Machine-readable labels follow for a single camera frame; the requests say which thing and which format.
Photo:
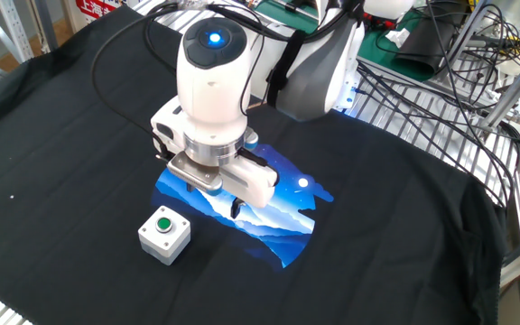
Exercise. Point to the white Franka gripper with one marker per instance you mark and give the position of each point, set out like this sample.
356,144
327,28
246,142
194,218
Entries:
255,180

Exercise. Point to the white box with green button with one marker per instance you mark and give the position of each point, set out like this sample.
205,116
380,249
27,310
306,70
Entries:
169,244

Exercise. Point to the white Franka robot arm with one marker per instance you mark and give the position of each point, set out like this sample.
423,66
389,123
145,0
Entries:
212,99

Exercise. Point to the black t-shirt with blue print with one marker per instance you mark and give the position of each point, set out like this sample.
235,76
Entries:
61,158

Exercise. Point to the green cutting mat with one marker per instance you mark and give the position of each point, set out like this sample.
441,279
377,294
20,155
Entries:
377,58

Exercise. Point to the crumpled white paper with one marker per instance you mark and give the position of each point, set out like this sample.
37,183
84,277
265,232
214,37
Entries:
397,38

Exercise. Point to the red and white sign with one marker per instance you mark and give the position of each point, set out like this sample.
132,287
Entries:
97,9

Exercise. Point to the perforated steel post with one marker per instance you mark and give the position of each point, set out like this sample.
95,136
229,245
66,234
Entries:
16,31

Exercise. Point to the aluminium frame post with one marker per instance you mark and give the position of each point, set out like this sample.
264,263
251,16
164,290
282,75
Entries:
513,86

